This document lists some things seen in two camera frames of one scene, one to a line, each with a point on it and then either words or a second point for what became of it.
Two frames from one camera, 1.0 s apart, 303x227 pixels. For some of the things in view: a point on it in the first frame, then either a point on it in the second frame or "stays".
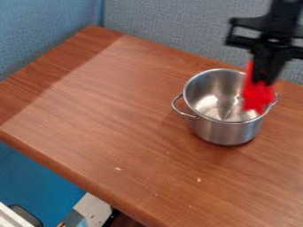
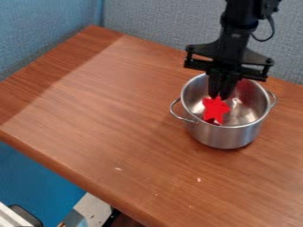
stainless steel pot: [211, 102] stays
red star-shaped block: [258, 93] -> [215, 109]
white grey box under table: [90, 213] stays
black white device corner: [15, 216] stays
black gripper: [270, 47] -> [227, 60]
